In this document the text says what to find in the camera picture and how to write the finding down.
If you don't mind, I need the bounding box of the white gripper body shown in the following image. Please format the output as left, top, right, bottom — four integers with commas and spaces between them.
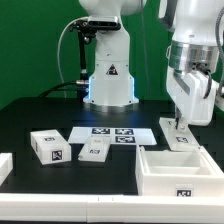
166, 68, 216, 126

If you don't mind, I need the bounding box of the white door panel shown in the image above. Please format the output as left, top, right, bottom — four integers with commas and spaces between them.
78, 136, 111, 163
159, 117, 199, 152

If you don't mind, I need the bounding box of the white cabinet body box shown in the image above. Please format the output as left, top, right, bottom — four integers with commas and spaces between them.
135, 146, 224, 197

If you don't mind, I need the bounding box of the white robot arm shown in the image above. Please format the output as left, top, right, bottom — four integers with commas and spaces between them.
79, 0, 224, 126

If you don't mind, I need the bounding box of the white base tag sheet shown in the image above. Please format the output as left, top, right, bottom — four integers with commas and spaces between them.
68, 127, 157, 146

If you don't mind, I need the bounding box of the small white tagged box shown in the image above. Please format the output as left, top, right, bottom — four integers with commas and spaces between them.
30, 130, 71, 165

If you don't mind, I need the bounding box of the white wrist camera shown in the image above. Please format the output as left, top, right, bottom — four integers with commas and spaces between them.
215, 87, 224, 111

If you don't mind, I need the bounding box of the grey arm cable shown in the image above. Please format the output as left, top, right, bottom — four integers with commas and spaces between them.
191, 6, 224, 99

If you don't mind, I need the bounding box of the black camera on stand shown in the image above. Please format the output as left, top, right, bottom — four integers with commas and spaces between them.
69, 16, 121, 87

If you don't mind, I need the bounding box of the white camera cable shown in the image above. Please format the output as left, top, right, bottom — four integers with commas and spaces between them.
56, 16, 90, 84

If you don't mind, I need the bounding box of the white front fence rail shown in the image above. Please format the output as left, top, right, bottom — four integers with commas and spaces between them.
0, 193, 224, 224

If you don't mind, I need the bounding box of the white fence rail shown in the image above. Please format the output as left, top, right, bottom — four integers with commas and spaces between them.
0, 193, 224, 224
0, 153, 13, 186

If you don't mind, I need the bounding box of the white left fence rail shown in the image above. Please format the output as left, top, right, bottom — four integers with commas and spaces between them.
0, 153, 13, 186

